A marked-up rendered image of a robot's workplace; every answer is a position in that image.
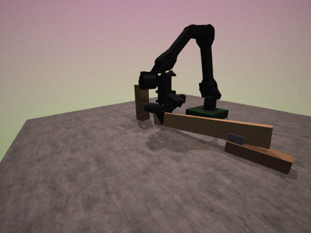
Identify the long wooden rail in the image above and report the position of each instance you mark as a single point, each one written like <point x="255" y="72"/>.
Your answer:
<point x="258" y="135"/>

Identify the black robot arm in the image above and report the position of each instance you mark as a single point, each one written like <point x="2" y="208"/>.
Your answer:
<point x="204" y="35"/>

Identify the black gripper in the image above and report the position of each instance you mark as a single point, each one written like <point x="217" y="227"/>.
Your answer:
<point x="162" y="106"/>

